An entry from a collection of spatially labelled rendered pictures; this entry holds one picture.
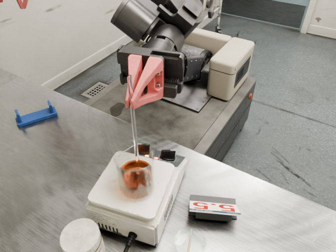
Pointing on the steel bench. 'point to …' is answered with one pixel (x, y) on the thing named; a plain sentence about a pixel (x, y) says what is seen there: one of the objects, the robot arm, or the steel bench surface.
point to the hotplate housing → (113, 224)
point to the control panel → (170, 161)
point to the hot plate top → (144, 205)
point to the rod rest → (45, 114)
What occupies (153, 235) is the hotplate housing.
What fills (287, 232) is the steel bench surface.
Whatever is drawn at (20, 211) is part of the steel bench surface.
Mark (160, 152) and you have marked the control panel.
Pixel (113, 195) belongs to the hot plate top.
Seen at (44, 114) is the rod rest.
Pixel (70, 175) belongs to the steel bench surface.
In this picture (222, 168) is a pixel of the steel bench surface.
